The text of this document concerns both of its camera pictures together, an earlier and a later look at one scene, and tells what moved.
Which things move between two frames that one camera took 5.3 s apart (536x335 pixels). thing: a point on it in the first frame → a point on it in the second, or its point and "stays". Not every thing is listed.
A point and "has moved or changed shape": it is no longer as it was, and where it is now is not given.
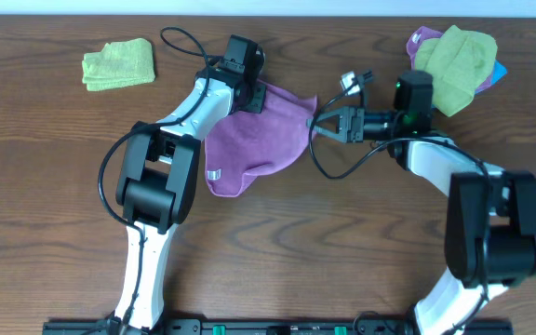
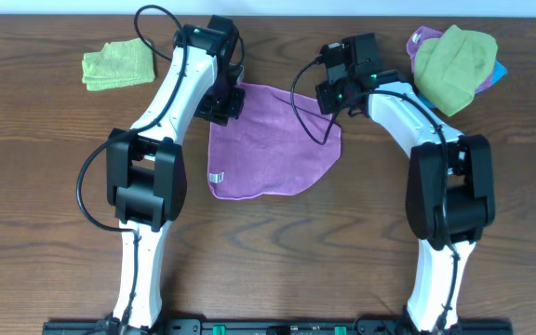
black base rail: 284,327 stays
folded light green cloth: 120,64 stays
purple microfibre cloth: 247,143 has moved or changed shape
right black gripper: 350,118 → 328,104
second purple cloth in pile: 422,33 stays
